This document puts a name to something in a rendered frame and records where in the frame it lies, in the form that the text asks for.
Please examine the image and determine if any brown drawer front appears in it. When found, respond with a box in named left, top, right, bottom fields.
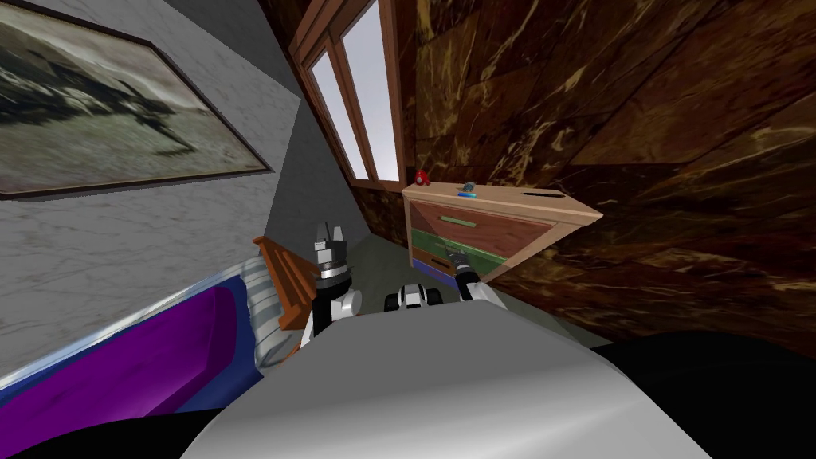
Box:
left=409, top=200, right=554, bottom=261

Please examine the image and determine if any green drawer front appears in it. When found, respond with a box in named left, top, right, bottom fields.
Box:
left=410, top=229, right=509, bottom=277

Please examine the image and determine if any wooden framed window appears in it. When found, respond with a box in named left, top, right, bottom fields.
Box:
left=286, top=0, right=410, bottom=193

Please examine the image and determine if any dark framed wall picture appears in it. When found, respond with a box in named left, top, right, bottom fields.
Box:
left=0, top=0, right=276, bottom=202

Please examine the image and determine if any bed with purple blanket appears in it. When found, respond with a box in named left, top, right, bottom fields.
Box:
left=0, top=235, right=321, bottom=459

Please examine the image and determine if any light wooden dresser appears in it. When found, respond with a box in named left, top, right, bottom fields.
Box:
left=401, top=181, right=604, bottom=285

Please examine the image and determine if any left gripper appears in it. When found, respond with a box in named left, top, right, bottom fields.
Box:
left=312, top=222, right=351, bottom=269

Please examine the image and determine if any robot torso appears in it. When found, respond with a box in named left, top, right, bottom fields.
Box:
left=181, top=284, right=715, bottom=459

